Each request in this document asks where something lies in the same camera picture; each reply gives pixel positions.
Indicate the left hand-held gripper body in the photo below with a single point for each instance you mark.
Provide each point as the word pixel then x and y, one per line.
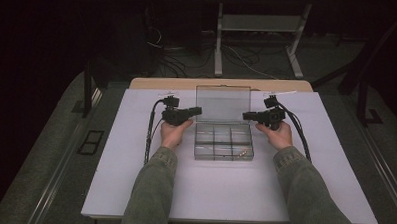
pixel 174 116

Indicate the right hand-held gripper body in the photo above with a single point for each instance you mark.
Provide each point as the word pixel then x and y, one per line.
pixel 272 116

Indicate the clear plastic compartment box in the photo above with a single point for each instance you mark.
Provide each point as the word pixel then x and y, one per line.
pixel 224 139

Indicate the person's left hand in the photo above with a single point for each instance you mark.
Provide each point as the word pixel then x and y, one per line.
pixel 172 136

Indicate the person's right hand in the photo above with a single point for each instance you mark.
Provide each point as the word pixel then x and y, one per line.
pixel 279 138

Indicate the white metal stand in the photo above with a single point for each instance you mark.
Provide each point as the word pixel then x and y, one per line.
pixel 219 42

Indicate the black metal stand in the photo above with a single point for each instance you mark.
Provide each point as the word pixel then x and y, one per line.
pixel 362 104

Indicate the metal floor rail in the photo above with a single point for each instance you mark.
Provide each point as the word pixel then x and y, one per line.
pixel 50 193
pixel 390 185

